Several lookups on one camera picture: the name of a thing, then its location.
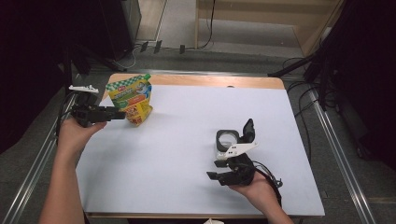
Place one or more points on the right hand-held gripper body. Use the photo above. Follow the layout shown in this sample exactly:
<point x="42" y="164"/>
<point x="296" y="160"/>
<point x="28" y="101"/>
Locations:
<point x="239" y="172"/>

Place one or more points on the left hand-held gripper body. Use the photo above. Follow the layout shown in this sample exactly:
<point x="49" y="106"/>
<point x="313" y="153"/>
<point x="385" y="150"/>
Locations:
<point x="88" y="113"/>

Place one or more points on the yellow green spout pouch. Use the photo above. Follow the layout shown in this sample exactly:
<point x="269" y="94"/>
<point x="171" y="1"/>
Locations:
<point x="130" y="99"/>

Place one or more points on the clear jar with black lid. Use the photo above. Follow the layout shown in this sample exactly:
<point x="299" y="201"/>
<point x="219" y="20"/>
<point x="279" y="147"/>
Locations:
<point x="222" y="143"/>

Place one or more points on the person's left hand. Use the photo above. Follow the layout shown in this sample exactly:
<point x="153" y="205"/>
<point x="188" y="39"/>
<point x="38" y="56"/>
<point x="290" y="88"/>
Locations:
<point x="73" y="135"/>

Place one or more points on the person's right hand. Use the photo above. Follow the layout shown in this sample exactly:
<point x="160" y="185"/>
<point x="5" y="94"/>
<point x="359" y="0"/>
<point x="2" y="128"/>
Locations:
<point x="260" y="193"/>

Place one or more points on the small white object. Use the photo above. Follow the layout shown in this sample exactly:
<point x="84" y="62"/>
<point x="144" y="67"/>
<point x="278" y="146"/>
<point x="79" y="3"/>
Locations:
<point x="214" y="221"/>

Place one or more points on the black tripod stand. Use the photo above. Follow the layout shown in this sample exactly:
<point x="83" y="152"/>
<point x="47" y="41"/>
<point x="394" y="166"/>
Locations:
<point x="292" y="67"/>
<point x="67" y="71"/>

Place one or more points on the white paper sheet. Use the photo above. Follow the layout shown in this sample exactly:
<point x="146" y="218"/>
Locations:
<point x="186" y="124"/>

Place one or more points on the small black floor foot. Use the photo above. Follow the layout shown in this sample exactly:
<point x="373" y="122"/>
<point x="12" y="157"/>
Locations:
<point x="182" y="49"/>
<point x="158" y="46"/>
<point x="144" y="46"/>

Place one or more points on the dark curtain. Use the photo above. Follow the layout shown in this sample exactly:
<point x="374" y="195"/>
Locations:
<point x="31" y="62"/>
<point x="367" y="77"/>

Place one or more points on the black cabinet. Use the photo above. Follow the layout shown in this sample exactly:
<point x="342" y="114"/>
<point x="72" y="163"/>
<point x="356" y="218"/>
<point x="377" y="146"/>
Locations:
<point x="118" y="28"/>

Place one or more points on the metal floor rail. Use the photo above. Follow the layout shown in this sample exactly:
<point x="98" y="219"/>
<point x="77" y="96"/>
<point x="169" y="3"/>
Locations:
<point x="31" y="180"/>
<point x="339" y="158"/>

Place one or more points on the light wooden frame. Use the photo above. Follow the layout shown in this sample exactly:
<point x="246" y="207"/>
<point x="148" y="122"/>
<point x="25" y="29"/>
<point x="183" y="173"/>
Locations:
<point x="264" y="9"/>

